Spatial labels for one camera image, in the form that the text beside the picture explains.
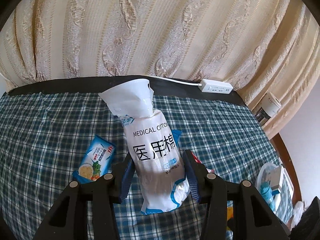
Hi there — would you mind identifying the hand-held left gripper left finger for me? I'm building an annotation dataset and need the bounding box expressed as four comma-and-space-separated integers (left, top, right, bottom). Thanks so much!
37, 152, 136, 240

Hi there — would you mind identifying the white medical cotton bag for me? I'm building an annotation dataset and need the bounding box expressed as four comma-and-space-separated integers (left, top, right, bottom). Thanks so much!
98, 78, 191, 216

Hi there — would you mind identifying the white power strip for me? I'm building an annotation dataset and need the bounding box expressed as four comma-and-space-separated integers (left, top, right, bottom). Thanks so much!
199, 78, 235, 95

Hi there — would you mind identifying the plain blue snack packet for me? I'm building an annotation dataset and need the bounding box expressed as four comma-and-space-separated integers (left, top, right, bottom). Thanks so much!
171, 129, 182, 143

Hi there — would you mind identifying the white cylindrical canister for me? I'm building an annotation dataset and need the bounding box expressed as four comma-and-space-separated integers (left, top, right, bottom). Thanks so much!
252, 92, 282, 128

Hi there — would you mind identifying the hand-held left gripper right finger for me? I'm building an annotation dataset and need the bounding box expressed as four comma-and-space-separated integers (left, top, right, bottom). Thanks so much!
182, 149, 291, 240

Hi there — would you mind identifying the blue plaid tablecloth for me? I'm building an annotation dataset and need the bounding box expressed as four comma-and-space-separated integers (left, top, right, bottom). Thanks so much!
0, 91, 295, 240

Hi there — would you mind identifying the brown wooden frame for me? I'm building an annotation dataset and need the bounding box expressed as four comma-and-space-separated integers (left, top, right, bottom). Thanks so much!
272, 132, 302, 202

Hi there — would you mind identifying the white power cable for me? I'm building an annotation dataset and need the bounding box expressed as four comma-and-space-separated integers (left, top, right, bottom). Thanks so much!
147, 76, 203, 86

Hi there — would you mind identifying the light blue pictured snack packet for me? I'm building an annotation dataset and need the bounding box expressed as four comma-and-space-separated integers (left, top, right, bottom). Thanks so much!
73, 134, 117, 183

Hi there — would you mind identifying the beige patterned curtain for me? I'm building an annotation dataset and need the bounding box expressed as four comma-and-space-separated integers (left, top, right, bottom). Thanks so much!
0, 0, 320, 140

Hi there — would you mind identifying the red snack packet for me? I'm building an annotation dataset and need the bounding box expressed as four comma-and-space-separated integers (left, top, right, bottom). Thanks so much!
189, 150, 216, 173

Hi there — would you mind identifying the orange plastic cube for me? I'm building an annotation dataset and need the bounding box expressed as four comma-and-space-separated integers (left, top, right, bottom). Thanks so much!
226, 199, 235, 231

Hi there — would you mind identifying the clear plastic container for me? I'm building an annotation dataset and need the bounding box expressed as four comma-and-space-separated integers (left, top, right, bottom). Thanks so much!
256, 162, 297, 215

